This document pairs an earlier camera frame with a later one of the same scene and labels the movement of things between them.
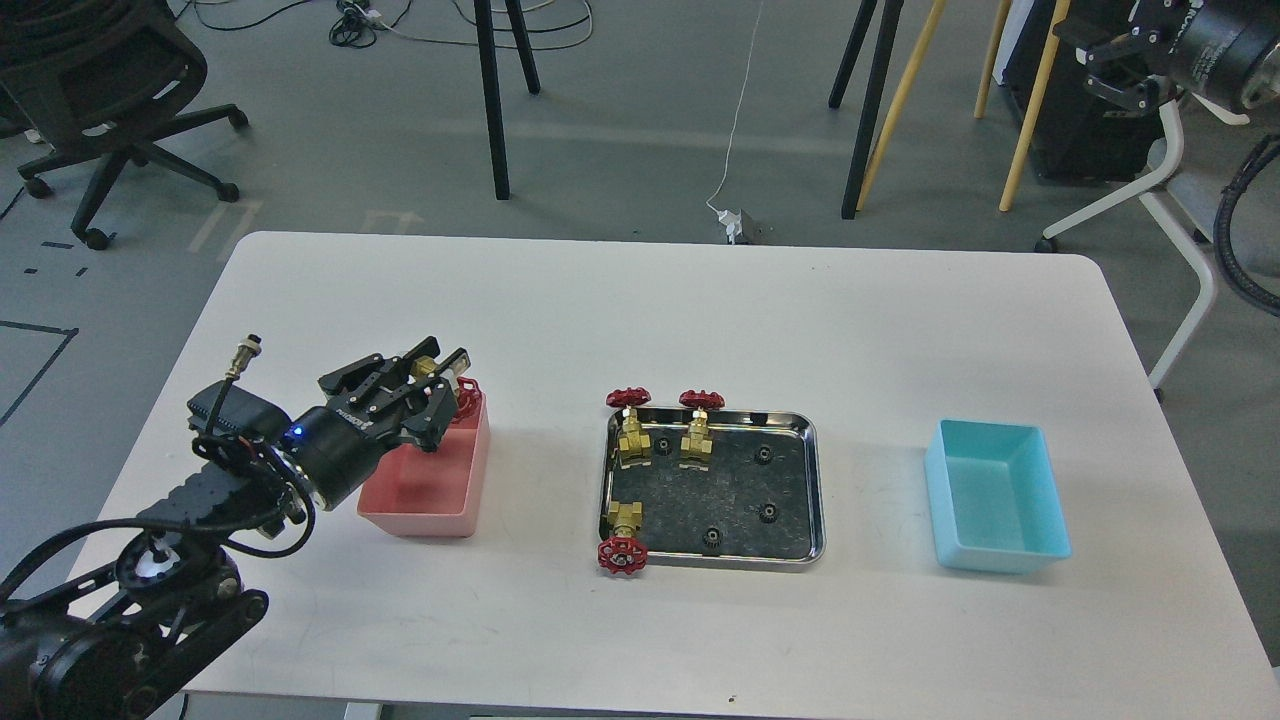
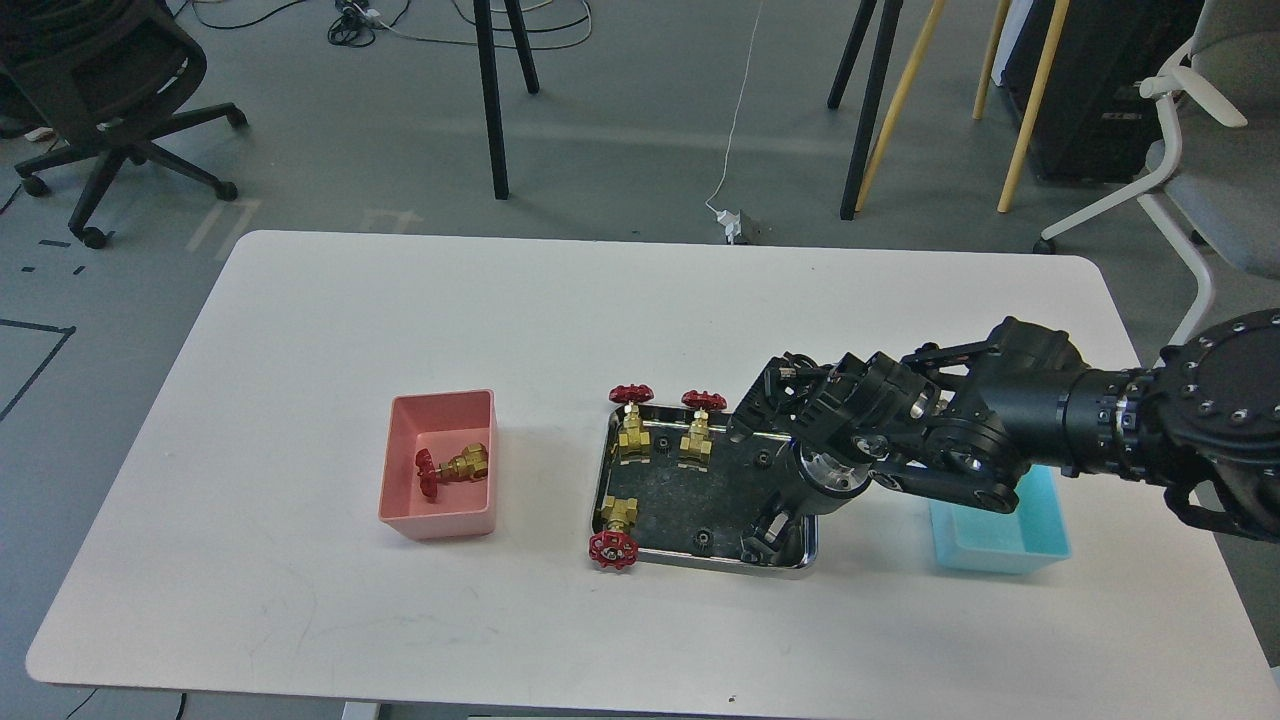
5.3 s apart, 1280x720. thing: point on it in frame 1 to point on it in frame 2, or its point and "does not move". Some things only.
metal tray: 760,505 does not move
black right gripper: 1217,46 to 841,423
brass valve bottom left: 624,551 does not move
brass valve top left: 634,442 does not move
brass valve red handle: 469,391 to 469,466
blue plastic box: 997,498 does not move
